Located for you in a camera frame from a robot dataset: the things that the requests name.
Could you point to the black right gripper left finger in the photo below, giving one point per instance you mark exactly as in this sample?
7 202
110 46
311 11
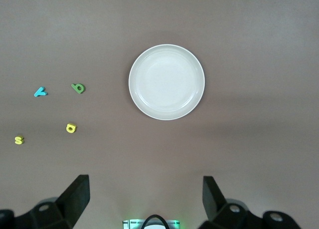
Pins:
74 196

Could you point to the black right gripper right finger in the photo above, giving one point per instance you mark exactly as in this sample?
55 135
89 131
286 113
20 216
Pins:
211 196

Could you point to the teal letter y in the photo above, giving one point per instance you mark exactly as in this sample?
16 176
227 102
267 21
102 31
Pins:
39 92

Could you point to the green letter a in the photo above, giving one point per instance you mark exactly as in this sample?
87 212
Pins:
74 85

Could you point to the brown table cover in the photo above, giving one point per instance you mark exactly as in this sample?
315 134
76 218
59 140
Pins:
249 151

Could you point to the yellow letter s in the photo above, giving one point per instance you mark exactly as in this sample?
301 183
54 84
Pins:
18 140

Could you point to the beige round plate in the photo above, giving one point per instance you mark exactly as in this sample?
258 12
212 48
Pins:
166 82

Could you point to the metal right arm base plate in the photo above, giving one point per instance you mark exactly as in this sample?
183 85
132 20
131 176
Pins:
129 224

